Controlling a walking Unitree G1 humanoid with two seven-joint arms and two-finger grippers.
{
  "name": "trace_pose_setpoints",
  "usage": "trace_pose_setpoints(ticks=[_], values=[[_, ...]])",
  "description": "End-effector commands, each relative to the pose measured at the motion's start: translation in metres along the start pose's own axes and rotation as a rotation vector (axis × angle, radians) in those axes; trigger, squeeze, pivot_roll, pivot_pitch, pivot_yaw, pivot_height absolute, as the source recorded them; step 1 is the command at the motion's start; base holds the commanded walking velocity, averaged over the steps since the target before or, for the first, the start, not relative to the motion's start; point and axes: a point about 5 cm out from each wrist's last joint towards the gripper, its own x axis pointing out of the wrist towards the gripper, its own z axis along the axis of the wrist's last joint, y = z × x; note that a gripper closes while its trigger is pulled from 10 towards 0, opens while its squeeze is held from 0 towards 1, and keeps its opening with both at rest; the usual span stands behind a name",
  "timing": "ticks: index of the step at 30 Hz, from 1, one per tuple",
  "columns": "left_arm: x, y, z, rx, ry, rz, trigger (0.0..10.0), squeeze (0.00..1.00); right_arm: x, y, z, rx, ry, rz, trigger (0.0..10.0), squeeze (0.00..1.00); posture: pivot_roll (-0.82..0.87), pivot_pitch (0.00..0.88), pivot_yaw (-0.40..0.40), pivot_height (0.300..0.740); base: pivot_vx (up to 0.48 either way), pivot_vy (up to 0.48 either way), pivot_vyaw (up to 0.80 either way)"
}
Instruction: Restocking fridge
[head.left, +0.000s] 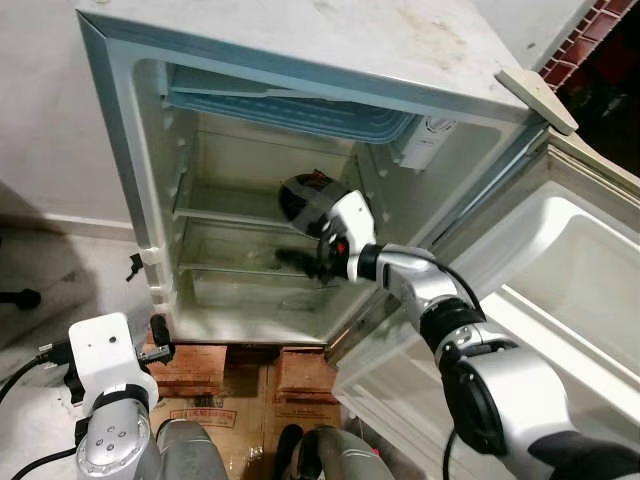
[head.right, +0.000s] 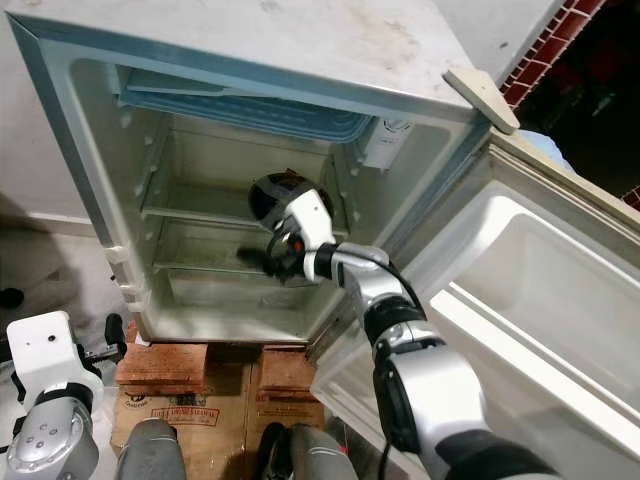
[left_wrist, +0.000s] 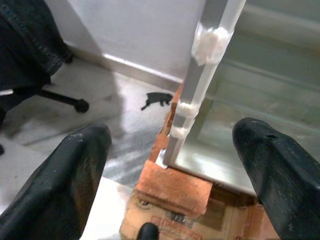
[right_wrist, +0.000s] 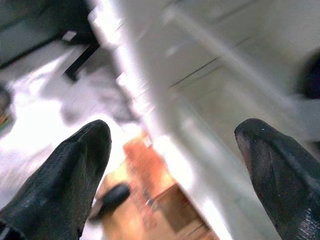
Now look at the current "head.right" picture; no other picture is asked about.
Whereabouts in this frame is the metal bowl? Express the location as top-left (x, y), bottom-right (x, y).
top-left (249, 171), bottom-right (311, 233)

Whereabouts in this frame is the clear fridge shelf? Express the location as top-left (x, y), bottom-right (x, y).
top-left (150, 260), bottom-right (296, 288)
top-left (141, 203), bottom-right (261, 227)

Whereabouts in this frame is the white fridge cabinet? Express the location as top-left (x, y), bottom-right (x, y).
top-left (8, 0), bottom-right (523, 347)

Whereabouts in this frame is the white fridge door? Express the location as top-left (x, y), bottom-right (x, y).
top-left (308, 128), bottom-right (640, 480)

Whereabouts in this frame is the beige fridge hinge cover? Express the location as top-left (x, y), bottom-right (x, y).
top-left (444, 67), bottom-right (522, 135)

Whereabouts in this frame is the red brick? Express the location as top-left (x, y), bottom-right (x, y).
top-left (244, 347), bottom-right (308, 393)
top-left (114, 344), bottom-right (197, 389)

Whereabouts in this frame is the black object on floor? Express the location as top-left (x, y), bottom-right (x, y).
top-left (0, 287), bottom-right (27, 310)

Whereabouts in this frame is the printed brown cardboard box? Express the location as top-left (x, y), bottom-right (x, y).
top-left (240, 386), bottom-right (327, 433)
top-left (110, 385), bottom-right (243, 453)

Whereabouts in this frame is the silver robot left leg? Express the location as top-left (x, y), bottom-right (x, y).
top-left (114, 419), bottom-right (188, 480)

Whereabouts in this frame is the silver robot leg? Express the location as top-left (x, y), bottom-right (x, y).
top-left (114, 419), bottom-right (188, 480)
top-left (255, 422), bottom-right (363, 480)

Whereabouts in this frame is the blue freezer compartment flap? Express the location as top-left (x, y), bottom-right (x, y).
top-left (116, 64), bottom-right (374, 144)

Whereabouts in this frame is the white thermostat control box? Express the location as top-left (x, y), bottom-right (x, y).
top-left (359, 116), bottom-right (412, 170)

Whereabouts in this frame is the silver robot right leg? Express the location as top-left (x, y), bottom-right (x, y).
top-left (255, 422), bottom-right (363, 480)

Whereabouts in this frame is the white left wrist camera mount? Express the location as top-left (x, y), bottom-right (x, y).
top-left (7, 311), bottom-right (98, 403)

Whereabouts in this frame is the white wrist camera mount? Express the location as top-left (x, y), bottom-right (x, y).
top-left (7, 311), bottom-right (98, 403)
top-left (284, 189), bottom-right (338, 283)

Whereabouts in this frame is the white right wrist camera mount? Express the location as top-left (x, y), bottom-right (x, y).
top-left (284, 189), bottom-right (338, 283)

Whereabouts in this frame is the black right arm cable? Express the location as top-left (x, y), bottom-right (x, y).
top-left (380, 256), bottom-right (427, 321)

